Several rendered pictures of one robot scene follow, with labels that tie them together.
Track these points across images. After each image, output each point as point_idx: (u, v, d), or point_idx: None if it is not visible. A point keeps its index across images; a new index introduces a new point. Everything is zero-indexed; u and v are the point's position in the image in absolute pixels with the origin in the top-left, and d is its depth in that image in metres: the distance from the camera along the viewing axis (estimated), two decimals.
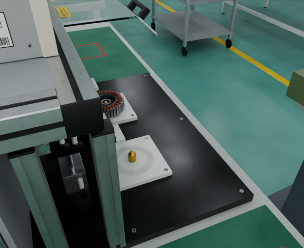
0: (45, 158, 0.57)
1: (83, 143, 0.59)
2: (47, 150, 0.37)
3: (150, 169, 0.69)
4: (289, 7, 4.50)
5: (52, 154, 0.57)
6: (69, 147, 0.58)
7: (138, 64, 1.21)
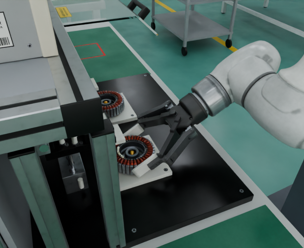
0: (45, 158, 0.57)
1: (83, 143, 0.59)
2: (47, 150, 0.37)
3: (150, 169, 0.69)
4: (289, 7, 4.50)
5: (52, 154, 0.57)
6: (69, 147, 0.58)
7: (138, 64, 1.21)
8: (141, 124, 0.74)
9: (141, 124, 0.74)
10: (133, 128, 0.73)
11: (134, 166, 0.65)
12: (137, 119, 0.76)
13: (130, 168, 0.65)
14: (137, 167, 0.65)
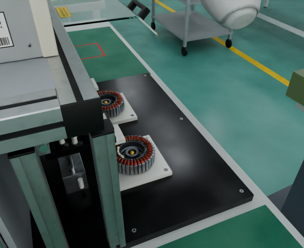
0: (45, 158, 0.57)
1: (83, 143, 0.59)
2: (47, 150, 0.37)
3: (150, 169, 0.69)
4: (289, 7, 4.50)
5: (52, 154, 0.57)
6: (69, 147, 0.58)
7: (138, 64, 1.21)
8: None
9: None
10: None
11: (134, 166, 0.65)
12: None
13: (130, 168, 0.65)
14: None
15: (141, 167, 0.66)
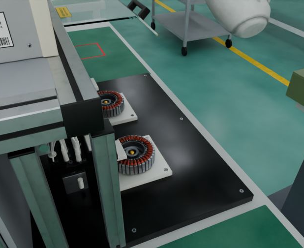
0: (51, 175, 0.60)
1: (86, 161, 0.62)
2: (47, 150, 0.37)
3: (150, 169, 0.69)
4: (289, 7, 4.50)
5: (57, 171, 0.60)
6: (73, 164, 0.61)
7: (138, 64, 1.21)
8: None
9: None
10: None
11: (134, 166, 0.65)
12: None
13: (130, 168, 0.65)
14: None
15: (141, 167, 0.66)
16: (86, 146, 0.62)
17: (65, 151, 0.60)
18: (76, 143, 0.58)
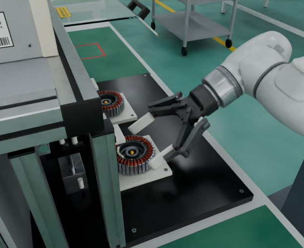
0: (45, 158, 0.57)
1: (83, 143, 0.59)
2: (47, 150, 0.37)
3: (150, 169, 0.69)
4: (289, 7, 4.50)
5: (52, 154, 0.57)
6: (69, 147, 0.58)
7: (138, 64, 1.21)
8: (152, 112, 0.75)
9: (152, 113, 0.75)
10: (144, 116, 0.74)
11: (134, 166, 0.65)
12: (148, 108, 0.76)
13: (130, 168, 0.65)
14: (153, 159, 0.64)
15: (141, 167, 0.66)
16: None
17: None
18: None
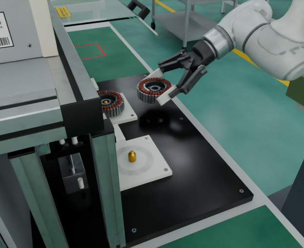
0: (45, 158, 0.57)
1: (83, 143, 0.59)
2: (47, 150, 0.37)
3: (150, 169, 0.69)
4: (289, 7, 4.50)
5: (52, 154, 0.57)
6: (69, 147, 0.58)
7: (138, 64, 1.21)
8: (162, 69, 0.93)
9: (161, 69, 0.93)
10: (155, 71, 0.92)
11: (158, 95, 0.84)
12: (158, 65, 0.94)
13: (155, 97, 0.84)
14: (160, 96, 0.83)
15: None
16: None
17: None
18: None
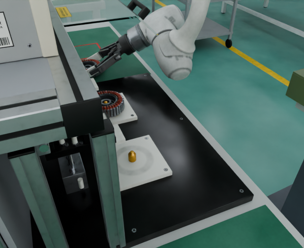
0: (45, 158, 0.57)
1: (83, 143, 0.59)
2: (47, 150, 0.37)
3: (150, 169, 0.69)
4: (289, 7, 4.50)
5: (52, 154, 0.57)
6: (69, 147, 0.58)
7: (138, 64, 1.21)
8: (100, 53, 1.17)
9: (100, 53, 1.17)
10: (94, 54, 1.17)
11: None
12: (100, 50, 1.19)
13: None
14: None
15: None
16: None
17: None
18: None
